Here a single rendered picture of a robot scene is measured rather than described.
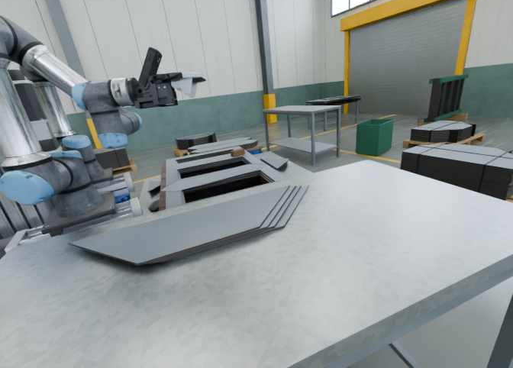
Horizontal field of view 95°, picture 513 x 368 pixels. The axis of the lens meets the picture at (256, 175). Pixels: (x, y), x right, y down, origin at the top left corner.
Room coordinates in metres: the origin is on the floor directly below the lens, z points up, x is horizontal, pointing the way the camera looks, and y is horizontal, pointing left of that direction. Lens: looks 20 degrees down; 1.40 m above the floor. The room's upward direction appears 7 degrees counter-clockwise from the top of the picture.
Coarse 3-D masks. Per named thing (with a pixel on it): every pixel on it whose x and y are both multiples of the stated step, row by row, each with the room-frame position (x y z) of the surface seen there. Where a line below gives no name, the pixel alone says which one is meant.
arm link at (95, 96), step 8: (104, 80) 0.73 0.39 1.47; (80, 88) 0.71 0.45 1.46; (88, 88) 0.71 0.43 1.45; (96, 88) 0.71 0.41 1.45; (104, 88) 0.71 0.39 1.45; (80, 96) 0.70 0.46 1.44; (88, 96) 0.70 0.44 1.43; (96, 96) 0.70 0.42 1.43; (104, 96) 0.71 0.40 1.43; (112, 96) 0.71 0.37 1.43; (80, 104) 0.71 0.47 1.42; (88, 104) 0.71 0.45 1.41; (96, 104) 0.70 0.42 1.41; (104, 104) 0.71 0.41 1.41; (112, 104) 0.72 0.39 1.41
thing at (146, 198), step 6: (144, 180) 2.19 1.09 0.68; (150, 180) 2.16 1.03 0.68; (156, 180) 2.14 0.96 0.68; (144, 186) 2.01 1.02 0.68; (144, 192) 1.86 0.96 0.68; (150, 192) 1.84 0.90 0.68; (156, 192) 1.83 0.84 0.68; (144, 198) 1.74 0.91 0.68; (150, 198) 1.73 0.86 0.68; (156, 198) 1.71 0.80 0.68; (144, 204) 1.62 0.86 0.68; (144, 210) 1.52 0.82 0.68
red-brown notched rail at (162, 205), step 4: (164, 164) 2.16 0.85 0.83; (164, 168) 2.03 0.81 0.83; (164, 172) 1.91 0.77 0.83; (164, 176) 1.78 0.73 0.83; (164, 180) 1.69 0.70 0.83; (160, 184) 1.62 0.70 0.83; (164, 184) 1.61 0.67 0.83; (160, 188) 1.54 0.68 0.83; (160, 192) 1.45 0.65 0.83; (164, 192) 1.44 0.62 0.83; (160, 196) 1.39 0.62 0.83; (164, 196) 1.38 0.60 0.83; (160, 200) 1.33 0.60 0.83; (164, 200) 1.32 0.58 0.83; (160, 204) 1.27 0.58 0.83; (164, 204) 1.26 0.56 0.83; (160, 208) 1.21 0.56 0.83; (164, 208) 1.20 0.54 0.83
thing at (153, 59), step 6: (150, 48) 0.75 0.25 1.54; (150, 54) 0.75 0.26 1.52; (156, 54) 0.75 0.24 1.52; (144, 60) 0.74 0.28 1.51; (150, 60) 0.74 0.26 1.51; (156, 60) 0.76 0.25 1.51; (144, 66) 0.74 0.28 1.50; (150, 66) 0.74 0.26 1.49; (156, 66) 0.77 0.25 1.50; (144, 72) 0.74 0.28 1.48; (150, 72) 0.74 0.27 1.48; (156, 72) 0.78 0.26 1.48; (144, 78) 0.74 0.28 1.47; (138, 84) 0.73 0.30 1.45; (144, 84) 0.73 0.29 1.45
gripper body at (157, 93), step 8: (128, 80) 0.72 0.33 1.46; (136, 80) 0.76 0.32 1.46; (152, 80) 0.72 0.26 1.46; (160, 80) 0.72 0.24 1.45; (128, 88) 0.71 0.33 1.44; (136, 88) 0.73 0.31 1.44; (144, 88) 0.73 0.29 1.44; (152, 88) 0.72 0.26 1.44; (160, 88) 0.72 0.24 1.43; (168, 88) 0.72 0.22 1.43; (136, 96) 0.73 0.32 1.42; (144, 96) 0.73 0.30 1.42; (152, 96) 0.71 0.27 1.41; (160, 96) 0.71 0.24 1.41; (168, 96) 0.71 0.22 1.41; (176, 96) 0.77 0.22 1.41; (136, 104) 0.72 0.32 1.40; (144, 104) 0.74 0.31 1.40; (152, 104) 0.74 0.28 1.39; (160, 104) 0.71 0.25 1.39; (176, 104) 0.78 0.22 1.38
